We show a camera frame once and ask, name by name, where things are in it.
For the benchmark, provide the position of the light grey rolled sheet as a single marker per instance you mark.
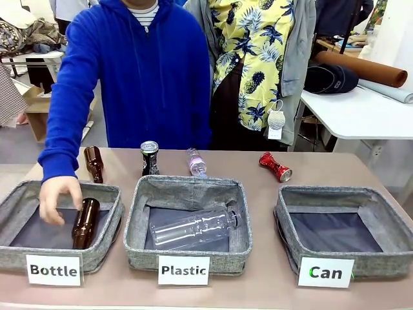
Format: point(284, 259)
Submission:
point(387, 92)

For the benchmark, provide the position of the grey fabric basket Bottle label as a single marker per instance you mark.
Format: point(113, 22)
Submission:
point(19, 252)

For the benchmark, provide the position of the grey fabric basket Can label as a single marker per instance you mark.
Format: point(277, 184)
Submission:
point(380, 261)

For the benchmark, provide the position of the person in blue hoodie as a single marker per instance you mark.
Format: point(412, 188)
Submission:
point(151, 74)

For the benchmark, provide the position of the person's right hand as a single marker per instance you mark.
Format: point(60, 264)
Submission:
point(55, 200)

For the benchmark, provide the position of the small clear plastic bottle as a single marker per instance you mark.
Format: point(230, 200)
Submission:
point(197, 163)

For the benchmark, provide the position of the person in yellow pineapple shirt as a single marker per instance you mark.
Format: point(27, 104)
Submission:
point(258, 55)

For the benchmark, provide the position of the black drink can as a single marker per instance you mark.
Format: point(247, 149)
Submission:
point(150, 159)

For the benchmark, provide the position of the white Can label card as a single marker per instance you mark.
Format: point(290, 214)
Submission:
point(325, 272)

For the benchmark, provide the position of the white side table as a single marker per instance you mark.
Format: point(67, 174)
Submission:
point(361, 113)

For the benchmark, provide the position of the person's right forearm blue sleeve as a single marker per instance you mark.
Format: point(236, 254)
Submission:
point(61, 151)

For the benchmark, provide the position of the pile of patterned clothes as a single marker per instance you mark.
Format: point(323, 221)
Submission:
point(22, 34)

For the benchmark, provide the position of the white Bottle label card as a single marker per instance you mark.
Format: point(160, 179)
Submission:
point(54, 270)

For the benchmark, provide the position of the brown rolled mat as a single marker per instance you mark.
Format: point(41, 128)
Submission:
point(361, 66)

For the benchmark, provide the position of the grey fabric basket Plastic label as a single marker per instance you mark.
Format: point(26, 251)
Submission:
point(184, 190)

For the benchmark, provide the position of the crushed red can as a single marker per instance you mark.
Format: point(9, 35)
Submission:
point(274, 165)

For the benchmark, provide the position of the dark navy cap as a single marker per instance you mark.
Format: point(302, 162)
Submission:
point(329, 79)

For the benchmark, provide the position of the brown glass bottle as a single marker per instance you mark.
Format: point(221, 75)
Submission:
point(94, 163)
point(84, 223)

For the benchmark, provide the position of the large clear plastic bottle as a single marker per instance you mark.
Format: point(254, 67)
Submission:
point(193, 228)

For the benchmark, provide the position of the white Plastic label card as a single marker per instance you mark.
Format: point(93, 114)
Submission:
point(183, 270)

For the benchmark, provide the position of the white clothes table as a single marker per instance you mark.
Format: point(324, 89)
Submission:
point(32, 58)

